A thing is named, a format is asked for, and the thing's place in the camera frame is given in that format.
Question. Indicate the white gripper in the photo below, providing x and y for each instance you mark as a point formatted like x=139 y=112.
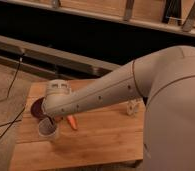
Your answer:
x=57 y=87

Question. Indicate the dark red plate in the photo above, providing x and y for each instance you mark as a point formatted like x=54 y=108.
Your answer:
x=36 y=109

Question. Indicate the wooden board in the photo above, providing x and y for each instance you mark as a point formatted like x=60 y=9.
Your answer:
x=105 y=135

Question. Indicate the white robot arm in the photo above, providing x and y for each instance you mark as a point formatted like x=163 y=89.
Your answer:
x=166 y=79

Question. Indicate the grey metal rail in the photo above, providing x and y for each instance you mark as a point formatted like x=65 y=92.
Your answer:
x=57 y=57

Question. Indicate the orange carrot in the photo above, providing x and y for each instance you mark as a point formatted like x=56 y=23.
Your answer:
x=72 y=122

